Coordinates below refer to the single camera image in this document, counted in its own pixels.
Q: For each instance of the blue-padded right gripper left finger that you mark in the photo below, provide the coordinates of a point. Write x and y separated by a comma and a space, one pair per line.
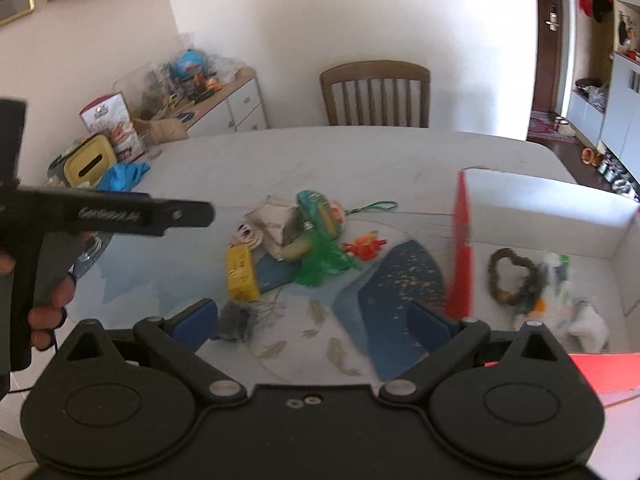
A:
171, 345

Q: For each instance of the blue cloth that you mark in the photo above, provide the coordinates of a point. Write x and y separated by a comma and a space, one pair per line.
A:
123, 177

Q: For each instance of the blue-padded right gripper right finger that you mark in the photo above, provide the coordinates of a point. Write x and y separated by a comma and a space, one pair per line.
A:
450, 345

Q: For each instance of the red white snack bag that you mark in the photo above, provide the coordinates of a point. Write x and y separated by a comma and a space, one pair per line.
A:
109, 115

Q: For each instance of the silver foil snack packet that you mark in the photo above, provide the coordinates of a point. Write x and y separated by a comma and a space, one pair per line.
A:
237, 321

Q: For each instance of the yellow tissue box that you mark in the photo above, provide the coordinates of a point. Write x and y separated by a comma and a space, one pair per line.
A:
85, 166

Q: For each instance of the red patterned door mat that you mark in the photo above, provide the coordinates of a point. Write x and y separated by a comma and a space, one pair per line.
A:
551, 127

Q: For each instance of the red and white cardboard box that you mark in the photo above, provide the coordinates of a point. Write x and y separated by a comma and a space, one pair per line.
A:
532, 249

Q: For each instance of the white wall cupboard unit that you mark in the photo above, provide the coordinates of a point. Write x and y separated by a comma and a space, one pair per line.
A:
604, 104

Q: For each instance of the white plastic snack bag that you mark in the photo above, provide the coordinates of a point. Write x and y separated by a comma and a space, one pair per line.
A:
574, 321

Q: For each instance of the brown heart-shaped wreath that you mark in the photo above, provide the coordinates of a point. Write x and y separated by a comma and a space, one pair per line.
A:
514, 280

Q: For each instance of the yellow cardboard box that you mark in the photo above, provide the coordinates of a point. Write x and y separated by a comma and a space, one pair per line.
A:
241, 276

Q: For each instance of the blue toy globe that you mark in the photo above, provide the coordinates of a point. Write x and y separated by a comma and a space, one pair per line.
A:
189, 63

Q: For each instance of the beige patterned pouch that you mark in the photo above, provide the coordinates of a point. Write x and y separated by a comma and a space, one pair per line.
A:
279, 221

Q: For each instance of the brown wooden chair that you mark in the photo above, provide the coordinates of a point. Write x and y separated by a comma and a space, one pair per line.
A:
377, 93

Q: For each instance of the dark brown entrance door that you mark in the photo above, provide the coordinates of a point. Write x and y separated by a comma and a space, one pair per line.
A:
549, 50

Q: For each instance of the white drawer cabinet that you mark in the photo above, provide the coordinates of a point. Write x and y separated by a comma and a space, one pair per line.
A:
236, 107

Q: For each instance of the red plush horse keychain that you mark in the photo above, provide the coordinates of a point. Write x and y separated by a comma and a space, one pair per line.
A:
365, 247

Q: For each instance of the person's left hand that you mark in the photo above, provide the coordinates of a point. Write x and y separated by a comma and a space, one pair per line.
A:
45, 319

